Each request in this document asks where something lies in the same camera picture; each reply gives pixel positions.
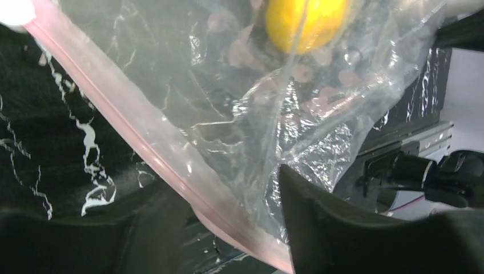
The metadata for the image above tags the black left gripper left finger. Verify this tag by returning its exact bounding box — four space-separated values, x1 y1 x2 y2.
1 183 191 273

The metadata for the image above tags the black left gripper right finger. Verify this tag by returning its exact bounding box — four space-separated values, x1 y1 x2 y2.
279 165 483 273

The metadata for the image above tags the clear zip top bag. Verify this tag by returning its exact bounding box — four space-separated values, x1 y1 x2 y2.
0 0 451 274

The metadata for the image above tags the yellow fake fruit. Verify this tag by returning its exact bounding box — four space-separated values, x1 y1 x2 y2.
265 0 350 55

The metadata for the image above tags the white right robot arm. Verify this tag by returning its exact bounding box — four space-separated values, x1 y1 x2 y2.
354 150 483 209

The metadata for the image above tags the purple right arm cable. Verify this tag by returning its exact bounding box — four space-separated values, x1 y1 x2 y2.
382 195 426 217

